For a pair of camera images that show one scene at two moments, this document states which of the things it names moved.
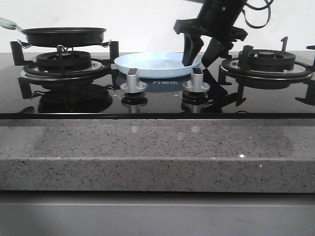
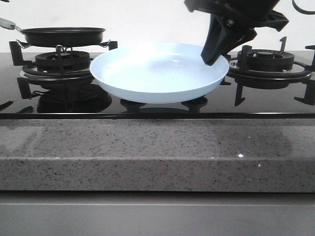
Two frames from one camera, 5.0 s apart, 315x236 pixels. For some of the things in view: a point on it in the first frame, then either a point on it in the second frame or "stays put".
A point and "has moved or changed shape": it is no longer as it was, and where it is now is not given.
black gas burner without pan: [265, 69] stays put
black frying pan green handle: [59, 37] stays put
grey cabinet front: [156, 213] stays put
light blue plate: [156, 64] has moved or changed shape
